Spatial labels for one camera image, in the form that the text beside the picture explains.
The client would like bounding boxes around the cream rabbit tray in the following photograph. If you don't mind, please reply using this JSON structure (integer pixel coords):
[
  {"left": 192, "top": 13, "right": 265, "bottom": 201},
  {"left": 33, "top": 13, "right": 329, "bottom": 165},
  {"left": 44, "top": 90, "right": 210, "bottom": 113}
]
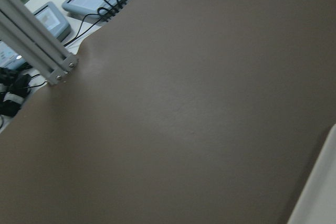
[{"left": 288, "top": 126, "right": 335, "bottom": 224}]

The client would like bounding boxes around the aluminium frame post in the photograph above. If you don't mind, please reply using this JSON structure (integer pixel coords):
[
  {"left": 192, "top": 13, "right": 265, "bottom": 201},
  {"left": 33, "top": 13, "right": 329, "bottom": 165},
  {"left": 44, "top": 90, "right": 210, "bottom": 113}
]
[{"left": 1, "top": 0, "right": 78, "bottom": 85}]

